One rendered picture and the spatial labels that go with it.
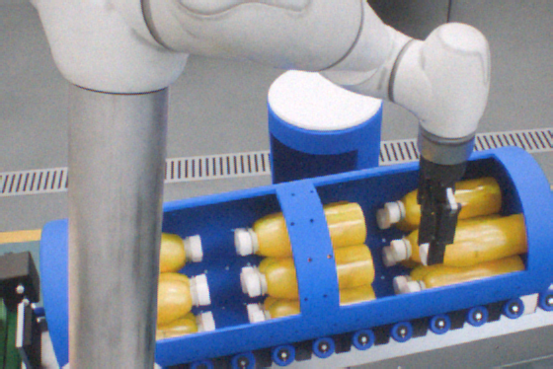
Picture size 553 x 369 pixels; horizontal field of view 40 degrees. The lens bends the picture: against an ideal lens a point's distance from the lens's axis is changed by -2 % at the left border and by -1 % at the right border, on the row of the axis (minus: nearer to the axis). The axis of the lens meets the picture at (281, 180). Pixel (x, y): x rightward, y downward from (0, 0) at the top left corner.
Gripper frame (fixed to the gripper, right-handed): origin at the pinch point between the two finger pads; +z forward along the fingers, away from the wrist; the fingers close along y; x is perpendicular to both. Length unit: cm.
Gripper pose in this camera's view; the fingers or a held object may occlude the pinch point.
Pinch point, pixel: (432, 240)
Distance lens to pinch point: 137.1
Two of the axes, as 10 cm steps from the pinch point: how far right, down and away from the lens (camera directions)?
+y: -2.1, -6.4, 7.4
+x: -9.8, 1.6, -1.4
